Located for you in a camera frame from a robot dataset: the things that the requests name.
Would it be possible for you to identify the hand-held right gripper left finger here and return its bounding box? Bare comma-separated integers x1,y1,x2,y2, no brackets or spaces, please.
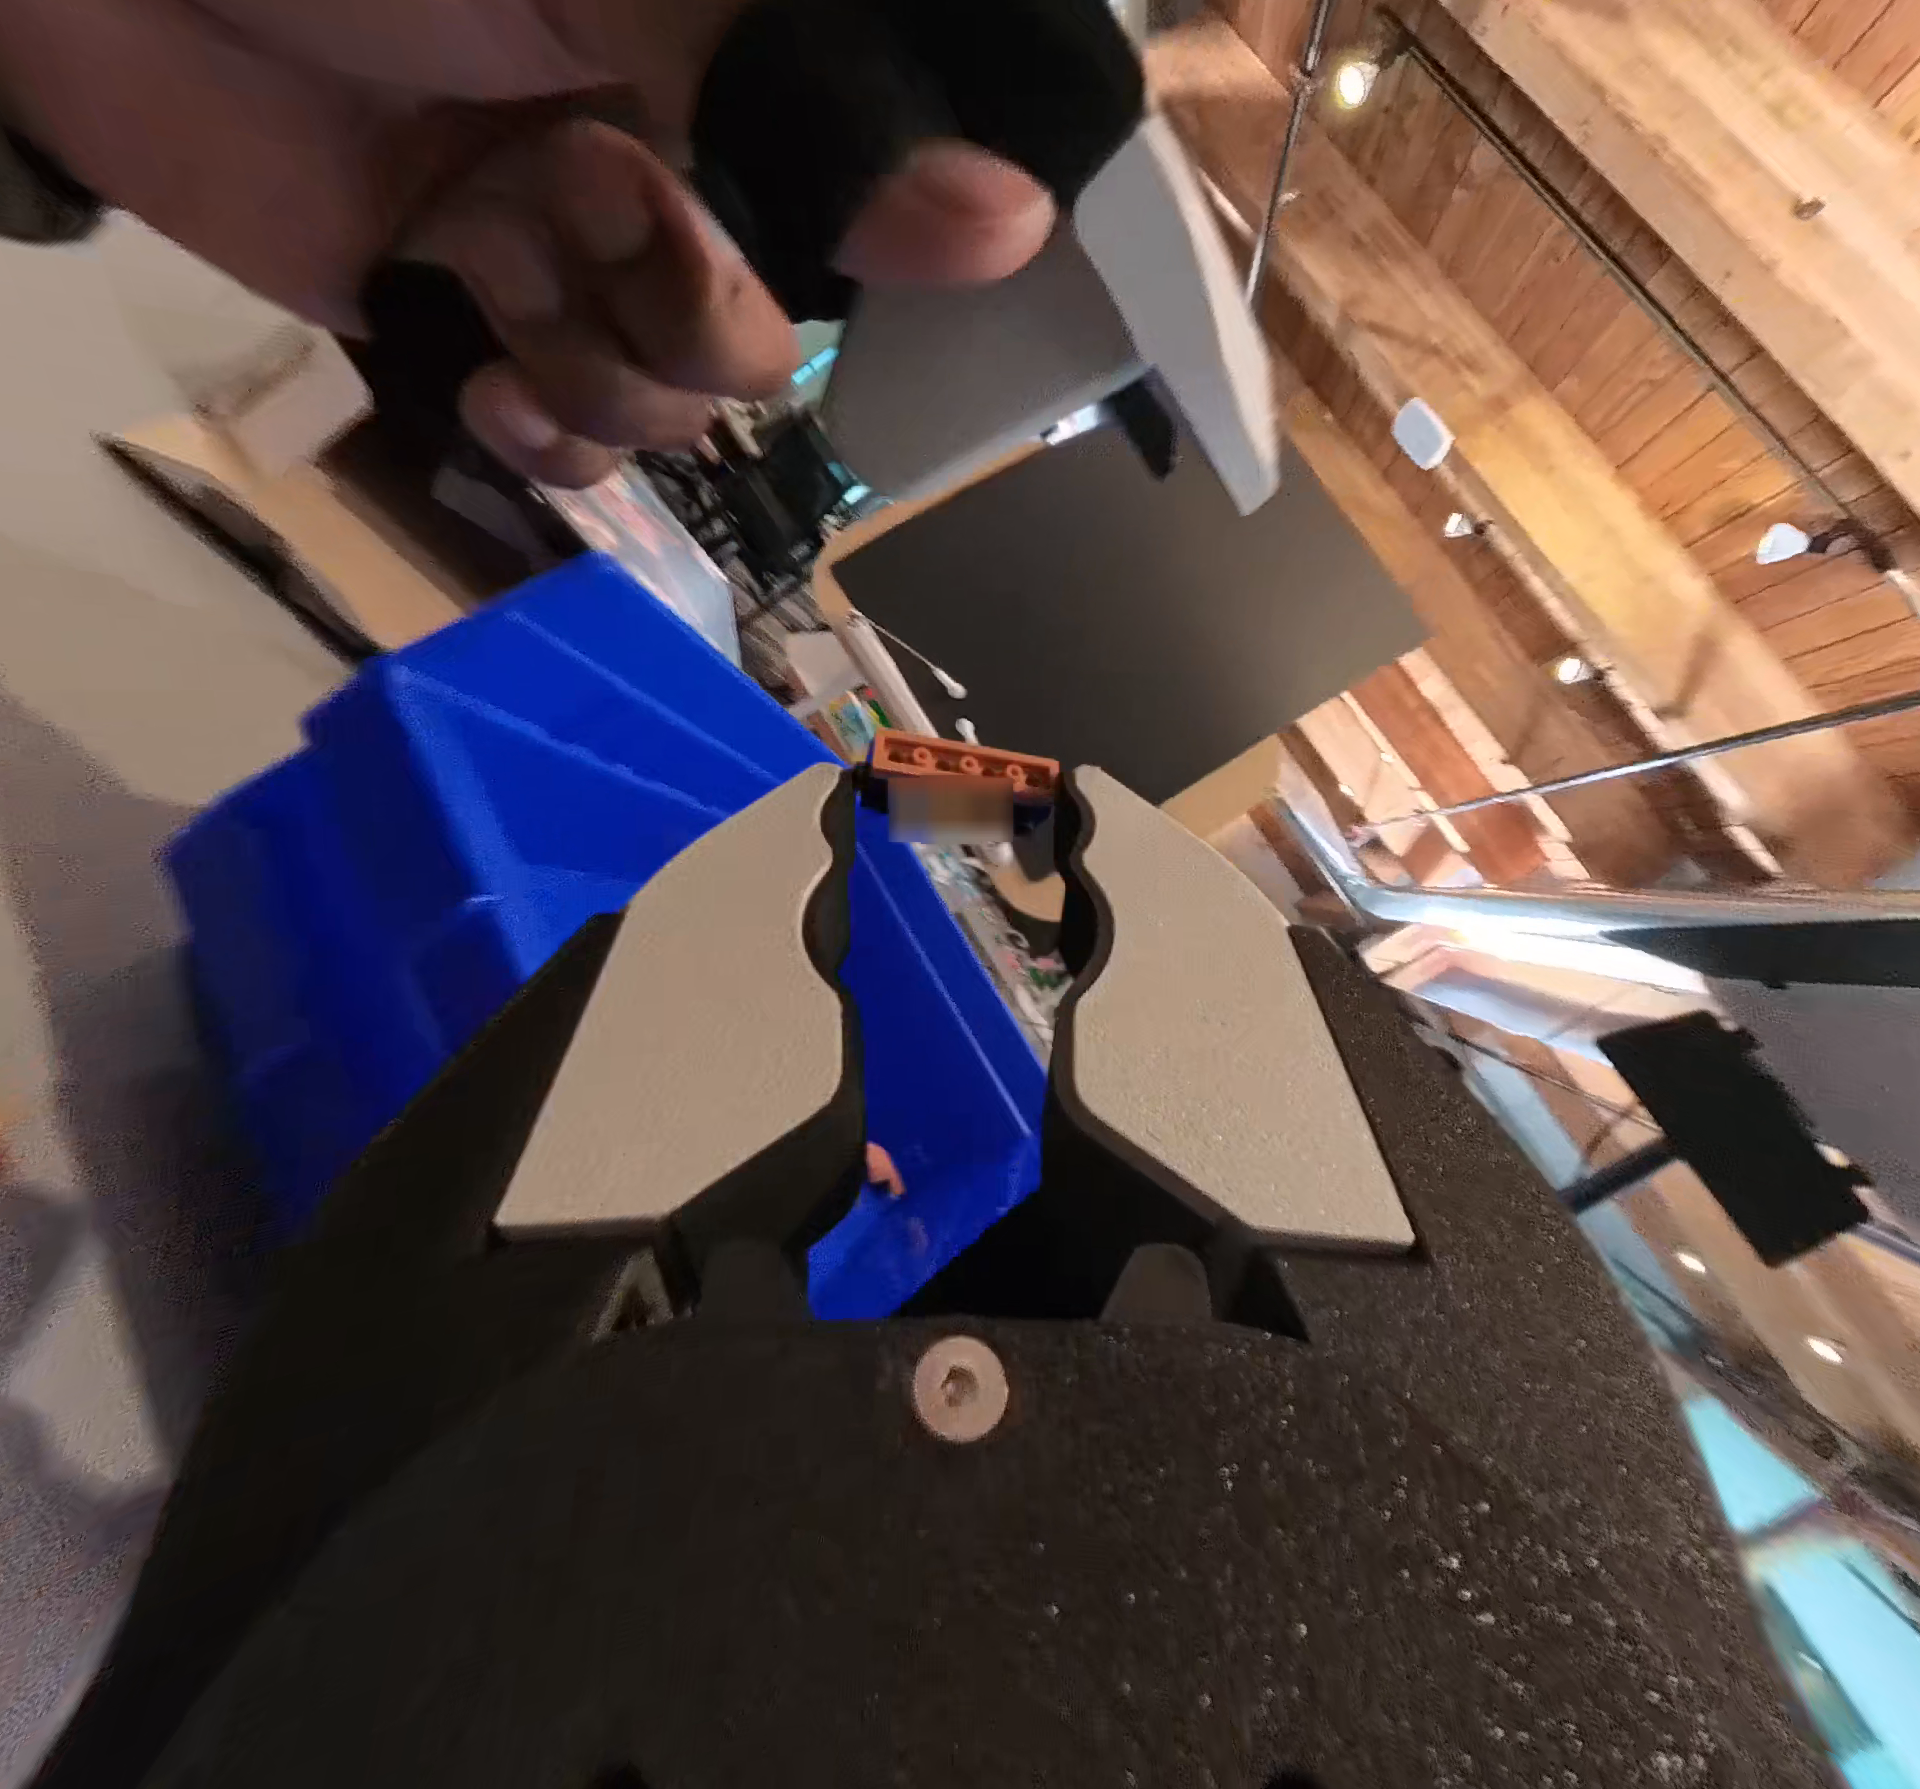
492,764,869,1243

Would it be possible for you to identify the silver ventilation duct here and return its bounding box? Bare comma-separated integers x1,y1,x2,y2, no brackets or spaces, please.
1268,792,1920,987

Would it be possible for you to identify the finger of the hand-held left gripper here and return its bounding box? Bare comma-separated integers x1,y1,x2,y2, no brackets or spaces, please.
1070,113,1282,519

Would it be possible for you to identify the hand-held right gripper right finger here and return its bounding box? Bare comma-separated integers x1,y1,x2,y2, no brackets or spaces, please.
1050,766,1415,1253

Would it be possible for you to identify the black light stand pole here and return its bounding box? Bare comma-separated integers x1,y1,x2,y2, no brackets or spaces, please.
1560,1142,1679,1217

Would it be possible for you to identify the person's left hand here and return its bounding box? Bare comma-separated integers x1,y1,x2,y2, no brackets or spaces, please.
0,0,1060,492

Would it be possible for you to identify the blue plastic bin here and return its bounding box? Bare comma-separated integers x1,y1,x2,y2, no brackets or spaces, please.
163,551,1047,1324

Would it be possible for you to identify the black board with plywood rim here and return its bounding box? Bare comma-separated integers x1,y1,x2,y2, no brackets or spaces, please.
809,430,1435,846

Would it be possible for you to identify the studio light panel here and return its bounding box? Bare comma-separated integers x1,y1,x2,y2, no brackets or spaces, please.
1560,920,1920,1273

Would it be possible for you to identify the brown studded toy plate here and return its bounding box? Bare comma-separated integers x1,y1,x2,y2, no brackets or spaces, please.
868,731,1063,804

